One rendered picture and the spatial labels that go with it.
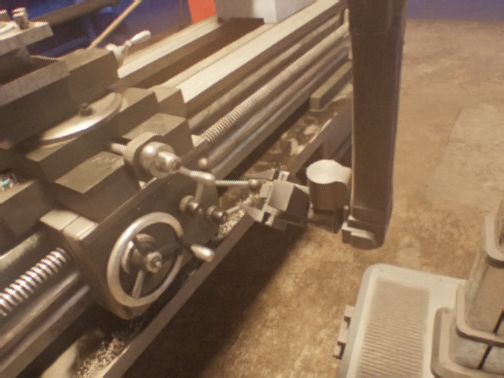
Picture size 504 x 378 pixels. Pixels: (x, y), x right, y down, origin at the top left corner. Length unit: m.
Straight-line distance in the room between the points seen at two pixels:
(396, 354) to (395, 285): 0.23
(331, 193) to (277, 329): 0.95
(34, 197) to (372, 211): 0.65
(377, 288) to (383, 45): 0.93
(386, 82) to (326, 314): 1.15
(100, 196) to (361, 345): 0.78
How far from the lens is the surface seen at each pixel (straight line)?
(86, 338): 1.17
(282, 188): 0.61
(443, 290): 1.31
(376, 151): 0.54
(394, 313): 1.23
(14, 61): 0.87
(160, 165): 0.78
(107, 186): 0.80
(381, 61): 0.48
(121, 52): 1.02
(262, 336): 1.49
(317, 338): 1.48
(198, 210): 0.96
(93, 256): 0.84
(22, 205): 0.88
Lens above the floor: 1.27
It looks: 37 degrees down
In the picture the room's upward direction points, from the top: 10 degrees counter-clockwise
